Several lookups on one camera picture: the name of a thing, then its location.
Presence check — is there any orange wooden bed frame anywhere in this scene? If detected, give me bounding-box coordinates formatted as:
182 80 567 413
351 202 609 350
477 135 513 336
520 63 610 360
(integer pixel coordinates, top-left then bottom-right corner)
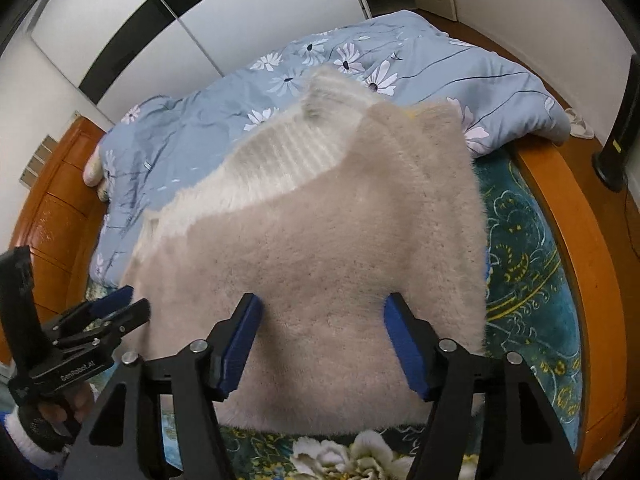
0 6 640 476

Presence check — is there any fluffy beige sweater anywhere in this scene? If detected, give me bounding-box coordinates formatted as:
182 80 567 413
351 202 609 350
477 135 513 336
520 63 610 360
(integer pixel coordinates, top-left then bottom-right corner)
122 68 488 434

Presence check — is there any teal floral plush blanket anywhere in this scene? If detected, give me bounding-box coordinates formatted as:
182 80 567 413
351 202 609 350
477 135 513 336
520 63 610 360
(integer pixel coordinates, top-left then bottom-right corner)
221 151 582 479

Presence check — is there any black tower device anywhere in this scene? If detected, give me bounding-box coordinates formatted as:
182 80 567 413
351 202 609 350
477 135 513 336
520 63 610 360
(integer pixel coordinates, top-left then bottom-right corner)
591 53 640 193

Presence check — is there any left hand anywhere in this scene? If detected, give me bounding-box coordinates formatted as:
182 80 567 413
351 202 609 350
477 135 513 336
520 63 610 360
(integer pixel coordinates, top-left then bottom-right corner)
17 382 96 453

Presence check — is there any white sliding wardrobe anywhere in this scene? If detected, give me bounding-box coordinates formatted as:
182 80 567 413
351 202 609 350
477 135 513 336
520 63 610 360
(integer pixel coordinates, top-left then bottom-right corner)
30 0 370 122

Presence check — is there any light blue floral quilt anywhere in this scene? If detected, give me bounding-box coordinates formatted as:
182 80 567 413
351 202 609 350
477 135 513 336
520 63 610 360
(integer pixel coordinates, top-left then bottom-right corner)
89 11 570 287

